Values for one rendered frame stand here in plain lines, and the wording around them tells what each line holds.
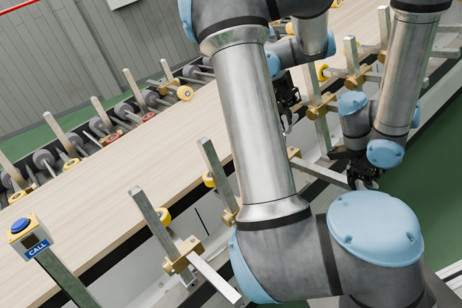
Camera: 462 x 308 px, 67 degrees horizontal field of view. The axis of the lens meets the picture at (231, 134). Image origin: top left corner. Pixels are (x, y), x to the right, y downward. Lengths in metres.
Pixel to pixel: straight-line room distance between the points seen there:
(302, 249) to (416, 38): 0.42
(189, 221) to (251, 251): 0.91
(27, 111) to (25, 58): 0.82
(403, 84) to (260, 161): 0.36
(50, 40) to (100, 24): 0.74
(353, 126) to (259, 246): 0.54
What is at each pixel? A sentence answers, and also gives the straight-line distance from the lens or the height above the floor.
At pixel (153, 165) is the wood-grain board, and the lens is 1.55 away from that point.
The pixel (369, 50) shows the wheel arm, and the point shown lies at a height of 0.95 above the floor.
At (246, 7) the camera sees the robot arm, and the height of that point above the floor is 1.54.
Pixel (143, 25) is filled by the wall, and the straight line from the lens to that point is 5.67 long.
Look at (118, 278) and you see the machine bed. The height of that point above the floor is 0.74.
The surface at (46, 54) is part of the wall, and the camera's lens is 5.87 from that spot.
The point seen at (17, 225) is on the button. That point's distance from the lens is 0.97.
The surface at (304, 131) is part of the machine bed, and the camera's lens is 1.70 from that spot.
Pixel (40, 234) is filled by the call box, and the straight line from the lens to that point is 0.95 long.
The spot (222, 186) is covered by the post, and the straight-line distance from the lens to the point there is 1.15.
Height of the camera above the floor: 1.64
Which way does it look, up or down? 29 degrees down
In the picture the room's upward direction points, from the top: 21 degrees counter-clockwise
